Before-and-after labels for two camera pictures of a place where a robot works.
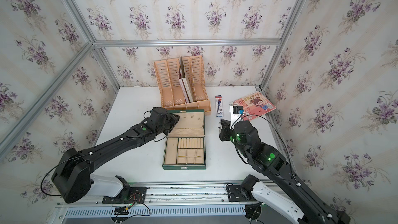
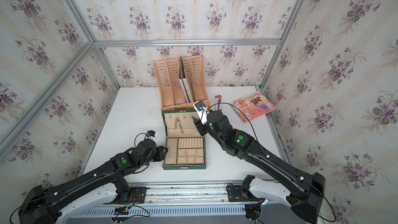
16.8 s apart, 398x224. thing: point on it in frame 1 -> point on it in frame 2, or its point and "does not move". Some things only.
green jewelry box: [184, 147] does not move
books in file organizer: [186, 92] does not move
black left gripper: [172, 117] -> [160, 153]
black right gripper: [226, 129] -> [199, 126]
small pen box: [218, 106] does not move
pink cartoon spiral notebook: [254, 105] does not move
